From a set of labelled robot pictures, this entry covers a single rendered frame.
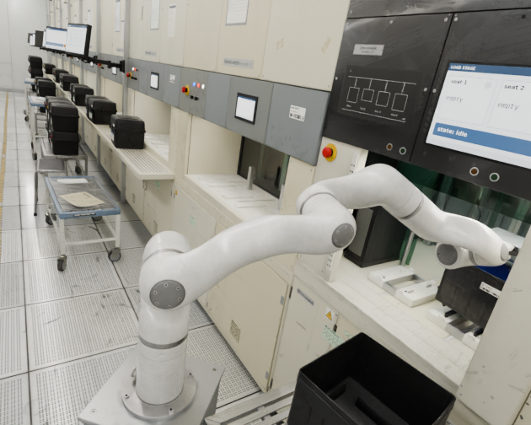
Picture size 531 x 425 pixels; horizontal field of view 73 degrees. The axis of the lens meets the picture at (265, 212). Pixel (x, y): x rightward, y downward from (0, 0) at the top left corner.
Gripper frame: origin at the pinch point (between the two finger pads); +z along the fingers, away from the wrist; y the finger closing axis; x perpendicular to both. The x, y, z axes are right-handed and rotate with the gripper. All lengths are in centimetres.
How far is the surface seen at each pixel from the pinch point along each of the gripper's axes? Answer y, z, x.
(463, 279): -3.3, -10.1, -13.7
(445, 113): -13.3, -31.7, 35.8
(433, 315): -7.4, -12.0, -30.5
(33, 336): -152, -137, -119
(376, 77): -40, -33, 43
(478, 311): 4.0, -9.5, -21.2
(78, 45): -341, -96, 40
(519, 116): 4.5, -30.7, 37.8
